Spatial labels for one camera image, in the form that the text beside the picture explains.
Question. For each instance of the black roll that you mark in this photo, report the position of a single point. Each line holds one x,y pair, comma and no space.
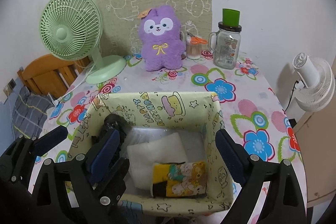
112,122

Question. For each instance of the floral tablecloth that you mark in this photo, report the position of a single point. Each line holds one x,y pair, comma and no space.
252,114

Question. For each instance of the yellow cartoon fabric storage box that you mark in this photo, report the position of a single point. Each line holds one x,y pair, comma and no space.
196,116

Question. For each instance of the purple plush toy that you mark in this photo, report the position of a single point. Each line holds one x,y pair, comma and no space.
159,31

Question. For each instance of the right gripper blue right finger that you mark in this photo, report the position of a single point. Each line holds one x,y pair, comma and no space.
234,156

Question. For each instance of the wooden chair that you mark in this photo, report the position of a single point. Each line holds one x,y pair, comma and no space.
50,75

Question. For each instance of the beige door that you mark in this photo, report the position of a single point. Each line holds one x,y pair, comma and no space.
315,133

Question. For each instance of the white cloth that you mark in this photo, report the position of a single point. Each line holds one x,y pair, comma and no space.
143,156

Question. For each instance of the green desk fan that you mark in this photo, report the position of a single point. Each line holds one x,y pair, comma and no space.
71,30

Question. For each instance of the glass mason jar mug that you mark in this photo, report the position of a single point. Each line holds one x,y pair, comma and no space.
224,45

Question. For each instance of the grey plaid bedding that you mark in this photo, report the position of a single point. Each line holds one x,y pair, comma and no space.
29,113

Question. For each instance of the patterned cardboard backboard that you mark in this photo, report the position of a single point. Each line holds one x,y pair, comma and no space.
121,22

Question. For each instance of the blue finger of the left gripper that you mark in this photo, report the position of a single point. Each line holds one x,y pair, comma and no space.
49,141

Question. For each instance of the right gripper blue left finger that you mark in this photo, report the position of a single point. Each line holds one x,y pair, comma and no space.
101,154

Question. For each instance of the wall power outlet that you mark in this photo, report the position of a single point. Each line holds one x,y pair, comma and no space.
9,87

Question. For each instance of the white standing fan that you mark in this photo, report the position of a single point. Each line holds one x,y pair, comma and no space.
318,82

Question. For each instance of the green cup on jar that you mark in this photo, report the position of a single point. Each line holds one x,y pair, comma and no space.
230,17

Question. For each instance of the orange scissors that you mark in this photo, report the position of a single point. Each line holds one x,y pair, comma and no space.
194,40

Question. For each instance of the cotton swab container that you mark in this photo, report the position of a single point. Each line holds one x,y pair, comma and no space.
193,51

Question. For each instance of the yellow cartoon tissue pack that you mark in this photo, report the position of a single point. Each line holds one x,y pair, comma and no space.
177,180

